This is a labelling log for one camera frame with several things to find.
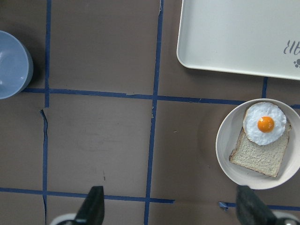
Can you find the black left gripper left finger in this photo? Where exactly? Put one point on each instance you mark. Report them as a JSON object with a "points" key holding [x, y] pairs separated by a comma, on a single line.
{"points": [[92, 211]]}

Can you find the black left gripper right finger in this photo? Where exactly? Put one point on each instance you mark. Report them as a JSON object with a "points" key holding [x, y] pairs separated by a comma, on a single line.
{"points": [[250, 210]]}

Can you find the bread slice on plate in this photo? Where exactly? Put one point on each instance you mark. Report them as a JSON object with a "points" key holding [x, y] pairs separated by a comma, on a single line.
{"points": [[265, 159]]}

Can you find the cream round plate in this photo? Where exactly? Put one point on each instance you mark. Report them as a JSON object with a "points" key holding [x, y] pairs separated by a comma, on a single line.
{"points": [[227, 137]]}

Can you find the fried egg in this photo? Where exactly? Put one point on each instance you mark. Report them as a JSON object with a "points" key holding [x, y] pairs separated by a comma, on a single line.
{"points": [[264, 123]]}

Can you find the blue bowl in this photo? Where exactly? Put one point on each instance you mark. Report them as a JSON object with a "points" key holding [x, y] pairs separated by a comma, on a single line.
{"points": [[16, 66]]}

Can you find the cream bear tray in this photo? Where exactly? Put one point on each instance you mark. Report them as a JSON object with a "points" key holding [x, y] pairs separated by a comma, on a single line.
{"points": [[252, 37]]}

